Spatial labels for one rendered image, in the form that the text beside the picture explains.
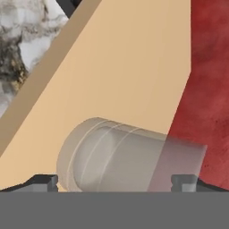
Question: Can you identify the clear glass cup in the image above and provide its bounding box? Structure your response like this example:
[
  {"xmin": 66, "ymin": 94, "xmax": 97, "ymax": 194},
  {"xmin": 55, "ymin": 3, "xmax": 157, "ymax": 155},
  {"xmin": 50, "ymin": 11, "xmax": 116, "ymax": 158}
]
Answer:
[{"xmin": 55, "ymin": 116, "xmax": 208, "ymax": 193}]

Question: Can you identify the beige cabinet panel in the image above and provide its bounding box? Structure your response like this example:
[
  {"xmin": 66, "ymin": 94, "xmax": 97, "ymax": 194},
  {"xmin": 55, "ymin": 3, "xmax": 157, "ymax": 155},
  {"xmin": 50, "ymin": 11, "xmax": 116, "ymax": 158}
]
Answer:
[{"xmin": 0, "ymin": 0, "xmax": 192, "ymax": 191}]

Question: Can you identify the black fitting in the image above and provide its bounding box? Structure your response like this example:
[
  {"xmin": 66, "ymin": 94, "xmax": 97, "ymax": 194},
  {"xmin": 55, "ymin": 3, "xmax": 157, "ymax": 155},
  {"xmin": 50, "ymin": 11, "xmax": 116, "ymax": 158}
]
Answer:
[{"xmin": 55, "ymin": 0, "xmax": 85, "ymax": 19}]

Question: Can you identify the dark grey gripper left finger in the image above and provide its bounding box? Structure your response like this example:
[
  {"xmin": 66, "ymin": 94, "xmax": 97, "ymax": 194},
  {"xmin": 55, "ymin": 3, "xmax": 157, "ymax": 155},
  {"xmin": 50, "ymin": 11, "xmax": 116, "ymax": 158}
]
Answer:
[{"xmin": 0, "ymin": 174, "xmax": 59, "ymax": 193}]

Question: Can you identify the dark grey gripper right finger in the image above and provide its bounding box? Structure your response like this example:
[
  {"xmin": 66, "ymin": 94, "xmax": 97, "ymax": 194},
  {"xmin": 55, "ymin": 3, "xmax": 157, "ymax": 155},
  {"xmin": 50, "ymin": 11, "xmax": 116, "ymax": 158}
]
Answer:
[{"xmin": 170, "ymin": 174, "xmax": 229, "ymax": 193}]

